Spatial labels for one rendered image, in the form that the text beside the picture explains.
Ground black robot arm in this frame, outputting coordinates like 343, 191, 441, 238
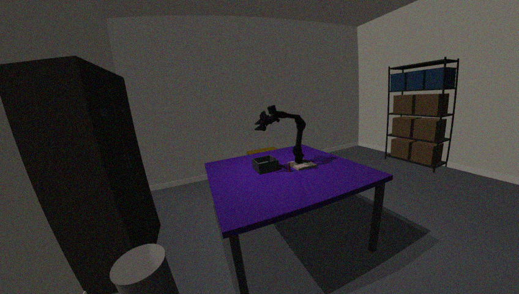
267, 105, 305, 164

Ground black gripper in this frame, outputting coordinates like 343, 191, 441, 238
255, 114, 273, 131

